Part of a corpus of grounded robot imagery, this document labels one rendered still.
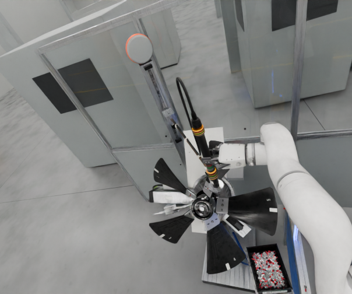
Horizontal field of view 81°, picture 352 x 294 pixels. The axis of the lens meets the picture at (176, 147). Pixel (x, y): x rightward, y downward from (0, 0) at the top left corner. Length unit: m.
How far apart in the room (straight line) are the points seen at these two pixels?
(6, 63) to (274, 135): 3.16
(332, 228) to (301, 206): 0.06
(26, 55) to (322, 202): 3.07
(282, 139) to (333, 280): 0.37
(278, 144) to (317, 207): 0.27
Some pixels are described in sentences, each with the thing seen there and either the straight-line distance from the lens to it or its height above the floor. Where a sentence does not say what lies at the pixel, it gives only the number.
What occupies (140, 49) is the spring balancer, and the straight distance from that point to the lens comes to 1.31.
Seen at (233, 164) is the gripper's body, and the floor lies 1.56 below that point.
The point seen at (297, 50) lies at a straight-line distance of 1.40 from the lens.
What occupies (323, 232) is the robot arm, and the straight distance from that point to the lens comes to 0.47.
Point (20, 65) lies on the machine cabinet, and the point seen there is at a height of 1.90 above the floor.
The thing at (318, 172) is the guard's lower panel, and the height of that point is 0.57.
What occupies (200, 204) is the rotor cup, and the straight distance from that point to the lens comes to 1.11.
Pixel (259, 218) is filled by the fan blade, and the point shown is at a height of 1.18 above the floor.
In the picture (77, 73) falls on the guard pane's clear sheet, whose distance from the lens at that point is 1.85.
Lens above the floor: 2.16
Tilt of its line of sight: 39 degrees down
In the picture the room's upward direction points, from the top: 24 degrees counter-clockwise
